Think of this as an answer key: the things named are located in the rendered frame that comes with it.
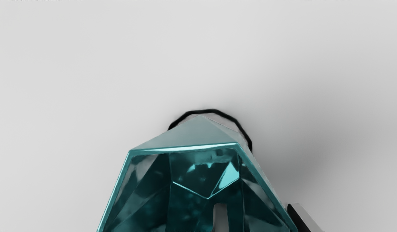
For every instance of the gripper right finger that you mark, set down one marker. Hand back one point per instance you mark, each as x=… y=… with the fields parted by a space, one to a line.
x=304 y=220

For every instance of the teal faceted mug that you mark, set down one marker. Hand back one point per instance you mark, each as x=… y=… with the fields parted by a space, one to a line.
x=192 y=135

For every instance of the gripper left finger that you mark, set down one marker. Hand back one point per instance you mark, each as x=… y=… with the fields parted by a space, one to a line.
x=220 y=219

